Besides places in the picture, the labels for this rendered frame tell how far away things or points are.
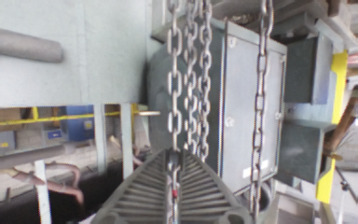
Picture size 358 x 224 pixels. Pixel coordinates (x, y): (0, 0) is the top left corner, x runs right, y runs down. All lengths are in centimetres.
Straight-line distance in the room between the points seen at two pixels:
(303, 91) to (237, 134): 20
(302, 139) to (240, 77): 22
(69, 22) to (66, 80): 17
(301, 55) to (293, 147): 21
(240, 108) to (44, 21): 54
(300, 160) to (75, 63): 67
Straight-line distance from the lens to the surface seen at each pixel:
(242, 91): 29
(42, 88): 52
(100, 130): 98
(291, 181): 63
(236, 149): 29
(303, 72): 42
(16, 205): 104
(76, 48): 55
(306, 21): 50
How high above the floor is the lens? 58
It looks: 6 degrees up
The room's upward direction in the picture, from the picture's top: 180 degrees counter-clockwise
